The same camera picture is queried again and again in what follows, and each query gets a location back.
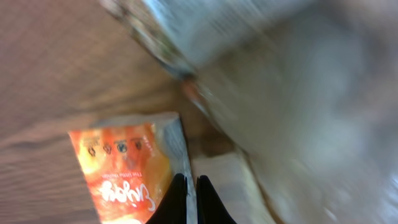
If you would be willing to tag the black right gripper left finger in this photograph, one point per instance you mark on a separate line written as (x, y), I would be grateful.
(173, 207)

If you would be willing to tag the brown white snack pouch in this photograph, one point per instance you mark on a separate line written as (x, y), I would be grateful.
(308, 89)

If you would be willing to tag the orange Kleenex tissue pack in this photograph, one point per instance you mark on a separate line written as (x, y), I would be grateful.
(129, 164)

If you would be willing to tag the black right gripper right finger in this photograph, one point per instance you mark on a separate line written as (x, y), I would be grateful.
(210, 209)

